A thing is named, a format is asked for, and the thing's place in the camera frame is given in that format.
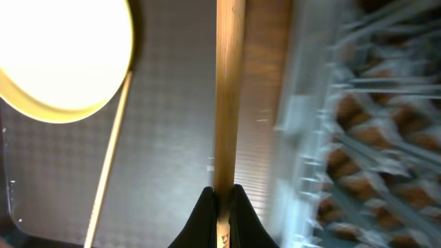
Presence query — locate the yellow plate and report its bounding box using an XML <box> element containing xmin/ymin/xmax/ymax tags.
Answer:
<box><xmin>1</xmin><ymin>0</ymin><xmax>134</xmax><ymax>123</ymax></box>

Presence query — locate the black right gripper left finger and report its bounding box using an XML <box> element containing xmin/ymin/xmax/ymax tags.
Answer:
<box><xmin>169</xmin><ymin>187</ymin><xmax>217</xmax><ymax>248</ymax></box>

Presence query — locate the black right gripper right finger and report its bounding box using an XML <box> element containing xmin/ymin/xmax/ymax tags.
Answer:
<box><xmin>230</xmin><ymin>184</ymin><xmax>279</xmax><ymax>248</ymax></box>

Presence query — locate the grey dishwasher rack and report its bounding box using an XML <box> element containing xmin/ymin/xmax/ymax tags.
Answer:
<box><xmin>276</xmin><ymin>0</ymin><xmax>440</xmax><ymax>247</ymax></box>

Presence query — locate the wooden chopstick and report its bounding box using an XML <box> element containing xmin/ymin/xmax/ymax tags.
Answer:
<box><xmin>214</xmin><ymin>0</ymin><xmax>245</xmax><ymax>248</ymax></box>
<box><xmin>83</xmin><ymin>72</ymin><xmax>132</xmax><ymax>248</ymax></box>

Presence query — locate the dark brown tray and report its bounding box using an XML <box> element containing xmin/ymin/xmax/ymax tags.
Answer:
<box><xmin>0</xmin><ymin>0</ymin><xmax>280</xmax><ymax>248</ymax></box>

